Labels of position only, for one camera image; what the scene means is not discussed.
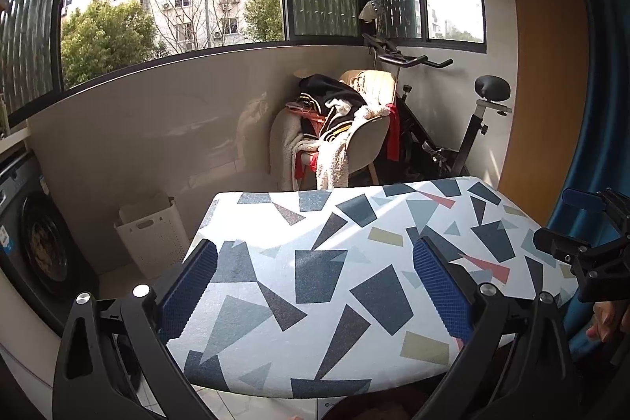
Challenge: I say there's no dark striped jacket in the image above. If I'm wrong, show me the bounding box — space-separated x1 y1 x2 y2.
298 74 367 140

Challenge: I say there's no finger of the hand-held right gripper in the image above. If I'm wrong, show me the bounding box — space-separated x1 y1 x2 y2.
561 187 630 230
533 227 630 303

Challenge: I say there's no black exercise bike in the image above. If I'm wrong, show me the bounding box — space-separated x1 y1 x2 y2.
361 33 513 182

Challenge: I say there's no beige chair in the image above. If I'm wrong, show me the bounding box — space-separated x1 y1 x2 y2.
270 70 397 191

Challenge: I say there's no person's right hand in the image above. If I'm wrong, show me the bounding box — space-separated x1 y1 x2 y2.
586 302 627 343

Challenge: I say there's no geometric patterned tablecloth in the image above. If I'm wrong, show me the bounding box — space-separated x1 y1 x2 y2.
165 176 579 400

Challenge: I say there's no small green tree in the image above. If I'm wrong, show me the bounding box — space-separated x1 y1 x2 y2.
243 0 285 43

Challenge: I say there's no red garment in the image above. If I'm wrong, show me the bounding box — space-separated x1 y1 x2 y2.
385 104 403 162

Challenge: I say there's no dark brown bin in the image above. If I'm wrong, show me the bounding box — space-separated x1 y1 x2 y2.
320 383 439 420

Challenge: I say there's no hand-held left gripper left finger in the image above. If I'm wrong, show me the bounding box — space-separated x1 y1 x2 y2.
52 239 219 420

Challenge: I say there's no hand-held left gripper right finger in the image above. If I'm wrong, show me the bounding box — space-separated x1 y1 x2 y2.
412 236 585 420

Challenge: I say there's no grey washing machine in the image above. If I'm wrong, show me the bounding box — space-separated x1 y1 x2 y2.
0 149 99 337

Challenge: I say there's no white laundry basket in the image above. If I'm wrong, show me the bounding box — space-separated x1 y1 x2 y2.
114 191 190 280

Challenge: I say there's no white fleece blanket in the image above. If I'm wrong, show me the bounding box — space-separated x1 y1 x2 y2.
280 105 392 192

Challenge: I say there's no wooden panel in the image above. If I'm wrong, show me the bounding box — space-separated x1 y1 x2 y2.
492 0 591 226

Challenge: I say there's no large green tree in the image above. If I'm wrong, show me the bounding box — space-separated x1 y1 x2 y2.
61 0 163 89

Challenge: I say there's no blue curtain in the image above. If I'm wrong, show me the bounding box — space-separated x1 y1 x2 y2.
546 0 630 352

